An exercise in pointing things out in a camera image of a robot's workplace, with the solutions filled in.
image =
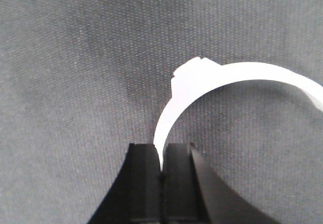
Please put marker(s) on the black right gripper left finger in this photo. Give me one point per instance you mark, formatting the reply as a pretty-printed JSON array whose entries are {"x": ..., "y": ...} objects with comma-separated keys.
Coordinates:
[{"x": 134, "y": 196}]

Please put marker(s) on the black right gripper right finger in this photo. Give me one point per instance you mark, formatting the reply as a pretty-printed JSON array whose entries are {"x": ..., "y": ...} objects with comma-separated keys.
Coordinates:
[{"x": 194, "y": 193}]

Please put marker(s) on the white round pipe clamp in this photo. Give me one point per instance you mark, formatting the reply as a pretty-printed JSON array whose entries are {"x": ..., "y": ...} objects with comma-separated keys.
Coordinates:
[{"x": 199, "y": 76}]

